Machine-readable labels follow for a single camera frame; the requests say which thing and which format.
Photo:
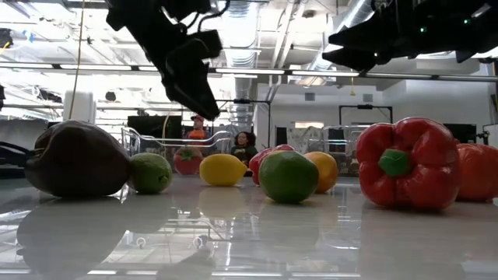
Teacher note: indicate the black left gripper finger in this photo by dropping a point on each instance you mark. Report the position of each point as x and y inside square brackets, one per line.
[190, 85]

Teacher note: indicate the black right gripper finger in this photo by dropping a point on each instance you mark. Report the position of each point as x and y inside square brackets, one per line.
[362, 35]
[358, 58]

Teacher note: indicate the yellow lemon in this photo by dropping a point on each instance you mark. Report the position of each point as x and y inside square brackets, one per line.
[221, 171]

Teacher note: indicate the orange citrus fruit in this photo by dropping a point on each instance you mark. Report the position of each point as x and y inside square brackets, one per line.
[327, 171]

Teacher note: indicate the dark purple round fruit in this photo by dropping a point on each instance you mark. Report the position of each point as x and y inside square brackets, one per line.
[78, 159]

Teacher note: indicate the orange bell pepper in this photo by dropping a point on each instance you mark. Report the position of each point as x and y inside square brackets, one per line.
[478, 173]

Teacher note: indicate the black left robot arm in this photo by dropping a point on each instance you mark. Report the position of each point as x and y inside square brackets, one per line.
[163, 5]

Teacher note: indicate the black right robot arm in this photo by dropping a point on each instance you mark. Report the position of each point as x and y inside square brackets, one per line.
[474, 27]

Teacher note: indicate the person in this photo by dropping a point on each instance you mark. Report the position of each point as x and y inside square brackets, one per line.
[198, 130]
[244, 148]

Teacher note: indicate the black monitor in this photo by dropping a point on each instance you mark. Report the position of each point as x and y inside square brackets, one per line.
[153, 126]

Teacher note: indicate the clear plastic fruit basket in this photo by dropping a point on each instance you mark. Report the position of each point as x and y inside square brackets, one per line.
[155, 140]

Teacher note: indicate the clear plastic vegetable basket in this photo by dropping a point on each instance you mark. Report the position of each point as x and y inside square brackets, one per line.
[342, 136]

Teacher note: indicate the red strawberry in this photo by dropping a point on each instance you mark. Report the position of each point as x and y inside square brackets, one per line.
[187, 165]

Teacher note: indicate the green lime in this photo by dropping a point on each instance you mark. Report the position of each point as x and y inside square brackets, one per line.
[288, 178]
[149, 175]

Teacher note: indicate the large red bell pepper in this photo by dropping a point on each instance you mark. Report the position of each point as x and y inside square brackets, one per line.
[412, 183]

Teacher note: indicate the black metal station frame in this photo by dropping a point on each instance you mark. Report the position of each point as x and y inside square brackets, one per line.
[365, 107]

